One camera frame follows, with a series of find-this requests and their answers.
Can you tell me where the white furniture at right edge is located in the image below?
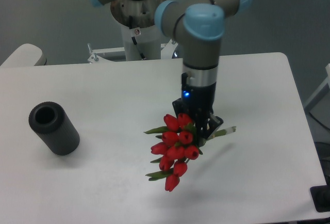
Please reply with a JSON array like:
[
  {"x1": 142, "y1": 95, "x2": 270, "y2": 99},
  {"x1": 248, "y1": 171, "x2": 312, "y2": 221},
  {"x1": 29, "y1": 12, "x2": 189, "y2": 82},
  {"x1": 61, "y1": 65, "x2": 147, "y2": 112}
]
[{"x1": 303, "y1": 64, "x2": 329, "y2": 113}]

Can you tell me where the beige chair backrest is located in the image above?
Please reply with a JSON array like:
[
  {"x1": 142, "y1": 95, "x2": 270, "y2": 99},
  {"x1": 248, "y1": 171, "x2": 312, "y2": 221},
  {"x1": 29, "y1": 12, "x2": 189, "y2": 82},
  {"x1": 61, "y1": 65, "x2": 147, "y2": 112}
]
[{"x1": 1, "y1": 43, "x2": 47, "y2": 68}]

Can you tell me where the black cable on floor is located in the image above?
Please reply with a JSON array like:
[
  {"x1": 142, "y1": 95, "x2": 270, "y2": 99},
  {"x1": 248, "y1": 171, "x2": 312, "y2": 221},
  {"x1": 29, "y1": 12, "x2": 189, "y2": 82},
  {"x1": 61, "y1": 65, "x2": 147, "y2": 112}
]
[{"x1": 308, "y1": 110, "x2": 330, "y2": 129}]

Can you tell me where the black device at table edge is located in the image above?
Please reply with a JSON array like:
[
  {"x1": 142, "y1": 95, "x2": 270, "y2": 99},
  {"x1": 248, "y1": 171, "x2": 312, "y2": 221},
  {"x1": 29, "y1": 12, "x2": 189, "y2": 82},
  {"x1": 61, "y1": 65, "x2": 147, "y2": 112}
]
[{"x1": 310, "y1": 185, "x2": 329, "y2": 213}]

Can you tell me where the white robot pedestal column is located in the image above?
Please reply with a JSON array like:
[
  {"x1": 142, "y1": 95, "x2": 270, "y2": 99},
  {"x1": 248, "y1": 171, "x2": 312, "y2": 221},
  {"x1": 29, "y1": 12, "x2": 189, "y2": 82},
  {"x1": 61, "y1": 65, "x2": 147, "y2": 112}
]
[{"x1": 121, "y1": 25, "x2": 161, "y2": 61}]

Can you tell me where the red tulip bouquet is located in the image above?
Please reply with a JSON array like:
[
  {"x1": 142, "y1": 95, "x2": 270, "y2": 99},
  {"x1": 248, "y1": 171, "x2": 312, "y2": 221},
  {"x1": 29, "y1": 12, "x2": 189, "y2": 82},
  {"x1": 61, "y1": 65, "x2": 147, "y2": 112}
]
[{"x1": 143, "y1": 113, "x2": 237, "y2": 193}]

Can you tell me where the black ribbed cylindrical vase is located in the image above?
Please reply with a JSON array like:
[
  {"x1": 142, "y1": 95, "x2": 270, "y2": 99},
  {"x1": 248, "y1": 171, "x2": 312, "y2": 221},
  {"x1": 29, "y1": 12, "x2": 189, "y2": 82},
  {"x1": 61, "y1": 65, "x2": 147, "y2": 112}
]
[{"x1": 28, "y1": 102, "x2": 80, "y2": 156}]

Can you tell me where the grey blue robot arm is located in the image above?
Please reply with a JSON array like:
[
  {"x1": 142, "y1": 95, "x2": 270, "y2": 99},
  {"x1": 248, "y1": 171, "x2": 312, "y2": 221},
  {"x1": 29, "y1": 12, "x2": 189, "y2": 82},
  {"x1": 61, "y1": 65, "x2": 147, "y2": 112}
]
[{"x1": 90, "y1": 0, "x2": 252, "y2": 139}]

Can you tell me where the white metal base frame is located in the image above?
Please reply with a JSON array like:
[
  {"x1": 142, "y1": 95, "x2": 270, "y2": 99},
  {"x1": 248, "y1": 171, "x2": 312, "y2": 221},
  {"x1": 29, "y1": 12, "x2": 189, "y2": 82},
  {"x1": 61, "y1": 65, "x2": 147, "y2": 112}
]
[{"x1": 87, "y1": 39, "x2": 179, "y2": 63}]

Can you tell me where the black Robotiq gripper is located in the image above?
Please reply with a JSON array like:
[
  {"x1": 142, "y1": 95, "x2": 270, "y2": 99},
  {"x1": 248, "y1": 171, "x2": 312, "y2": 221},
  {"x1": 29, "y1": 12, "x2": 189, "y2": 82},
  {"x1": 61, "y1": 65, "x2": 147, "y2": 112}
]
[{"x1": 172, "y1": 83, "x2": 223, "y2": 139}]

